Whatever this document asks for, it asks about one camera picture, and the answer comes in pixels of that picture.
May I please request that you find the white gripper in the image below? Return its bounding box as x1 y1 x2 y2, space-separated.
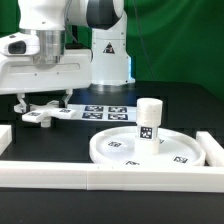
0 49 92 113

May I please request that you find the white cross-shaped table base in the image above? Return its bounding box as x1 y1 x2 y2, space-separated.
14 100 77 128

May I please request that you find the white round table top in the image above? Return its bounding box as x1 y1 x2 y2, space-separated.
89 126 205 167

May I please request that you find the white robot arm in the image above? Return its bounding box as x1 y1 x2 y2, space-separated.
0 0 135 113

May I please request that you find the white marker sheet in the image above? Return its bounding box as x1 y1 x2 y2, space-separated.
68 104 136 122

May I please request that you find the white left fence bar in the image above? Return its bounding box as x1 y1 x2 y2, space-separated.
0 125 12 155

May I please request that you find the white fence bar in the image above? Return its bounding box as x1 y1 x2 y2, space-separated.
0 161 224 193
0 125 12 155
196 131 224 167

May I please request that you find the white front fence bar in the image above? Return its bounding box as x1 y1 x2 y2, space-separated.
0 161 224 193

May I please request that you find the white right fence bar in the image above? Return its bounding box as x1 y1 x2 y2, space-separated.
196 131 224 167

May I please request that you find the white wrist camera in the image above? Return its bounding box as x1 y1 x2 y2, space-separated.
0 33 40 56

